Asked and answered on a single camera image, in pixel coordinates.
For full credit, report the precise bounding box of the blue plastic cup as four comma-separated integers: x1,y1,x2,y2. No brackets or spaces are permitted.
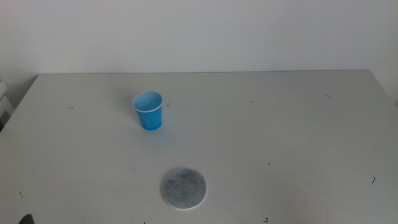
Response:
131,90,164,131

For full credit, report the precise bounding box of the round grey cup mat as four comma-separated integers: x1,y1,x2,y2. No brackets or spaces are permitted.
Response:
160,167,208,210

